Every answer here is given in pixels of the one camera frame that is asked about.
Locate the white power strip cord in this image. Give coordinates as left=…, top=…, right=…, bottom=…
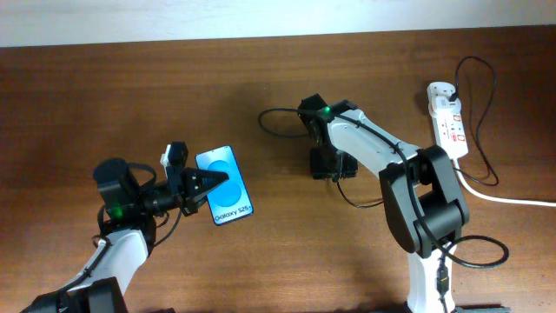
left=449, top=156, right=556, bottom=208

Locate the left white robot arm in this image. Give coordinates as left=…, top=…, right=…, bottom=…
left=26, top=156, right=229, bottom=312

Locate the black charger cable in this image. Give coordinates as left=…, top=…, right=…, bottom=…
left=336, top=56, right=500, bottom=209

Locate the blue Galaxy smartphone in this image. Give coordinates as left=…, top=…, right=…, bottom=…
left=195, top=145, right=254, bottom=226

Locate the white power strip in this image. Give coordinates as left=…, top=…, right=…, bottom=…
left=427, top=82, right=468, bottom=160

